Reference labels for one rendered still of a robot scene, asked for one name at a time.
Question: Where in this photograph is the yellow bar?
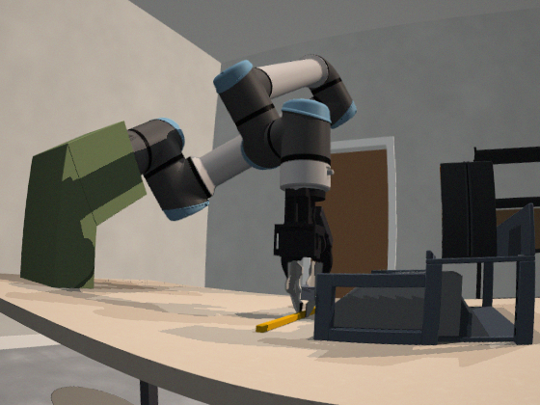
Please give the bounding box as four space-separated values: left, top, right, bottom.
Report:
256 307 315 333

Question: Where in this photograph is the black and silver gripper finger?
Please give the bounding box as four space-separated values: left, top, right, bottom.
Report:
281 256 304 312
306 245 333 317

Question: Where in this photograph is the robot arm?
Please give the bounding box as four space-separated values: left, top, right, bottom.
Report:
127 54 357 221

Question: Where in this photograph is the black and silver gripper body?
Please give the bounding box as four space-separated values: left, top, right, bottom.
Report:
274 188 329 261

